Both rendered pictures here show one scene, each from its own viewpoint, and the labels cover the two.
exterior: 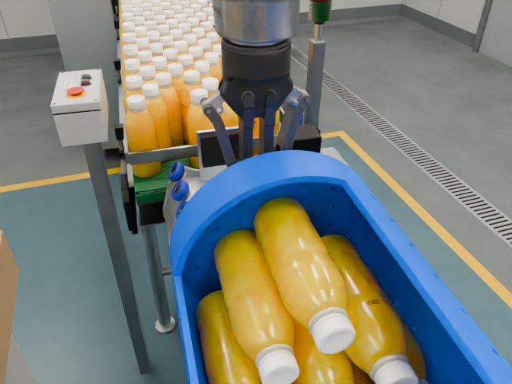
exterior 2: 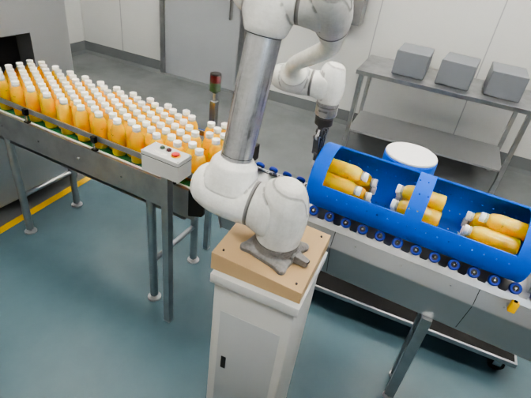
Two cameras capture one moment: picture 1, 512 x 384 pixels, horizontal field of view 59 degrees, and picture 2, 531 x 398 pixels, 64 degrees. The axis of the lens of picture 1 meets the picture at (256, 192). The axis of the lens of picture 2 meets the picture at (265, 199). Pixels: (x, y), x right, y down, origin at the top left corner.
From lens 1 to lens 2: 154 cm
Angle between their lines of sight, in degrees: 43
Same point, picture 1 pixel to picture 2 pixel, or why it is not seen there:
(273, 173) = (334, 148)
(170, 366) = (180, 310)
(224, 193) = (328, 157)
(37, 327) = (74, 346)
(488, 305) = not seen: hidden behind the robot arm
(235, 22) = (331, 114)
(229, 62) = (325, 123)
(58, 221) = not seen: outside the picture
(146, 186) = not seen: hidden behind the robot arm
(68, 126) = (181, 171)
